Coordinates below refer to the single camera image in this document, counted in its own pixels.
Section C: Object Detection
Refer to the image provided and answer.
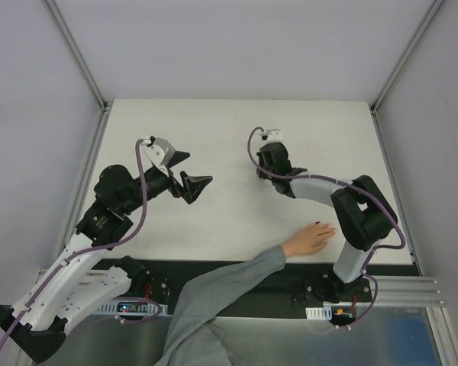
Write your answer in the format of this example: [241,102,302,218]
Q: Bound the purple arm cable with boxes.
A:
[0,138,165,366]
[247,126,407,332]

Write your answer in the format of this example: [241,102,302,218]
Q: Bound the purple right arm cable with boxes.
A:
[247,126,407,332]

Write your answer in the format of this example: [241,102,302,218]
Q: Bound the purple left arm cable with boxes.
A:
[0,138,165,366]

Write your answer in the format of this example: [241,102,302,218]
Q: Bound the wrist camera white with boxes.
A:
[141,136,176,175]
[260,129,283,143]

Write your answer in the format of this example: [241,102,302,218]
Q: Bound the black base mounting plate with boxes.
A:
[98,258,379,319]

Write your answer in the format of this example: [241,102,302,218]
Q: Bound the aluminium frame post left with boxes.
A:
[41,0,110,113]

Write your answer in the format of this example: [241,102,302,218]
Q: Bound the mannequin hand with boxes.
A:
[281,222,336,258]

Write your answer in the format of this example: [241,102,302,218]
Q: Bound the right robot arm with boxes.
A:
[256,142,398,303]

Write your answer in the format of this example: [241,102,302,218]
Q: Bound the aluminium frame post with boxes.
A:
[369,0,447,116]
[41,0,110,113]

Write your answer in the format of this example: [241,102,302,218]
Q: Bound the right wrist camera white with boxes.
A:
[260,129,283,143]

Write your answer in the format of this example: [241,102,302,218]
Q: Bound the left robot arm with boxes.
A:
[0,152,213,364]

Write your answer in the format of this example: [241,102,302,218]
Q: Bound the aluminium frame post right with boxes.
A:
[369,0,447,116]

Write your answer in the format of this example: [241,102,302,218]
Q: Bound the grey sleeved forearm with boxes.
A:
[157,246,286,365]

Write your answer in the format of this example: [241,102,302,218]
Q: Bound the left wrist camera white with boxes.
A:
[141,136,176,175]

